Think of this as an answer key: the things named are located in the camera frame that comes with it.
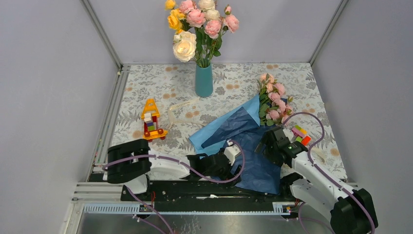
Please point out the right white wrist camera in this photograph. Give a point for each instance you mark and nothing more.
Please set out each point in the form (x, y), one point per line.
(288, 133)

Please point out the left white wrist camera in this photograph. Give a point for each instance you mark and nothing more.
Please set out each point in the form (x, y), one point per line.
(231, 151)

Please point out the yellow red toy block car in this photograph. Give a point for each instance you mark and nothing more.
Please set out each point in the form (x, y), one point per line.
(150, 117)

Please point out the colourful stacked toy bricks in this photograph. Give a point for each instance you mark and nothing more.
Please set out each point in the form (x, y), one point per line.
(301, 135)

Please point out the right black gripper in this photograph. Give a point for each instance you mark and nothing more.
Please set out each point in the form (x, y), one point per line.
(265, 140)

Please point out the floral patterned table mat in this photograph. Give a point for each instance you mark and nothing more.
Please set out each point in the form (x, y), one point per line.
(169, 84)

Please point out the teal ceramic vase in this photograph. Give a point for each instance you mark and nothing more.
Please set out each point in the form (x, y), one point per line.
(203, 81)

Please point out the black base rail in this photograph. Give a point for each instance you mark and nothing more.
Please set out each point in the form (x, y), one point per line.
(204, 198)

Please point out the flower bouquet in vase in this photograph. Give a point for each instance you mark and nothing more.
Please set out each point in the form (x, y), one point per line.
(199, 28)

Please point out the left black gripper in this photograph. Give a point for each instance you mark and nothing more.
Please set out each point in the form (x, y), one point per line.
(228, 175)

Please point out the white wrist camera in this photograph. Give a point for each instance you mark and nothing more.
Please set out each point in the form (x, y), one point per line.
(231, 151)
(288, 133)

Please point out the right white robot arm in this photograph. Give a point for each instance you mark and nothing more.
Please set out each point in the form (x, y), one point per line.
(348, 210)

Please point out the blue wrapping paper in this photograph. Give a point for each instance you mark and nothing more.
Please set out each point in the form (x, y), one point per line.
(259, 173)

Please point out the pink flowers bunch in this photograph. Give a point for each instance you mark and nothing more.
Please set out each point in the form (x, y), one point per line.
(275, 105)

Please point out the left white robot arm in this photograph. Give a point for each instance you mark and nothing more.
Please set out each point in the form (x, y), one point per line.
(129, 164)

